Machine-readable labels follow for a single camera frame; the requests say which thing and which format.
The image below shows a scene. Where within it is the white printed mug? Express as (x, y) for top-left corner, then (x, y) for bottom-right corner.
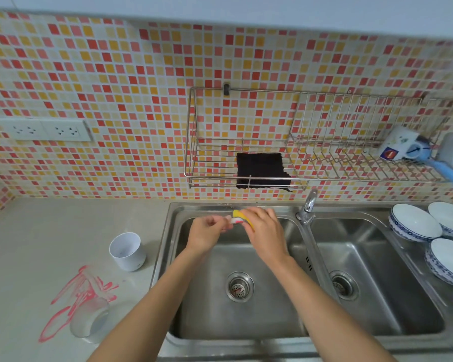
(378, 126), (433, 163)

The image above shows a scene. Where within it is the person's right forearm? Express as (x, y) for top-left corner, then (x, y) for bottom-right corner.
(274, 255), (397, 362)

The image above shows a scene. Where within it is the person's left hand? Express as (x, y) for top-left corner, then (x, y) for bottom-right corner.
(185, 215), (231, 257)

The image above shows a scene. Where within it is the white plastic cup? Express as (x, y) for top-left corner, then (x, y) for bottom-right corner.
(109, 232), (147, 272)

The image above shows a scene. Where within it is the black dish cloth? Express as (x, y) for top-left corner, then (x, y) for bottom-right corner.
(236, 152), (292, 191)

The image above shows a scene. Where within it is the clear drinking glass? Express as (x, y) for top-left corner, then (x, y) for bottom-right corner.
(69, 267), (112, 344)

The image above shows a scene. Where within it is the small round drain strainer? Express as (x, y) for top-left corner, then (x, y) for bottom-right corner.
(329, 270), (360, 301)

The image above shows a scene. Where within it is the person's right hand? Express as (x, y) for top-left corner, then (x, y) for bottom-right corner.
(244, 206), (291, 265)

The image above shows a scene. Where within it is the person's left forearm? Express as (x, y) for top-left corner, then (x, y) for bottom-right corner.
(86, 248), (197, 362)

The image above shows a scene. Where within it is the steel wire dish rack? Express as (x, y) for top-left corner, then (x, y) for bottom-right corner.
(184, 86), (453, 190)

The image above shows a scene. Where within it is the white blue-rimmed bowl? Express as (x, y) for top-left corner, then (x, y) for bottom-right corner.
(427, 201), (453, 239)
(389, 203), (443, 243)
(424, 238), (453, 288)

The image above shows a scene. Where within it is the yellow dish sponge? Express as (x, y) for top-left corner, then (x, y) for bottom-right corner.
(232, 209), (256, 233)

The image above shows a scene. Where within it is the white double wall socket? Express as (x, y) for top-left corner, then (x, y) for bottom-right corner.
(0, 118), (94, 142)

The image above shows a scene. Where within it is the stainless steel double sink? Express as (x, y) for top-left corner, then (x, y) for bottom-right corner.
(150, 201), (453, 359)

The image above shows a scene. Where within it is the large round drain strainer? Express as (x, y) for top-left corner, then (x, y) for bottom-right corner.
(226, 271), (255, 302)

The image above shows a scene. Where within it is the chrome sink faucet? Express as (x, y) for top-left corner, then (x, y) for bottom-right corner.
(296, 188), (340, 298)

